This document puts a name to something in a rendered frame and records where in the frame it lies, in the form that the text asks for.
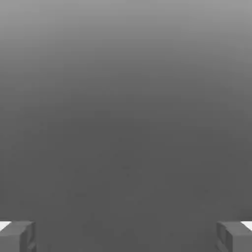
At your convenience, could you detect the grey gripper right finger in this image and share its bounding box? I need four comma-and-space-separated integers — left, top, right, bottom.
216, 220, 252, 252

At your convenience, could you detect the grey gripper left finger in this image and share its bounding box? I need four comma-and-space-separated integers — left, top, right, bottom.
0, 220, 37, 252

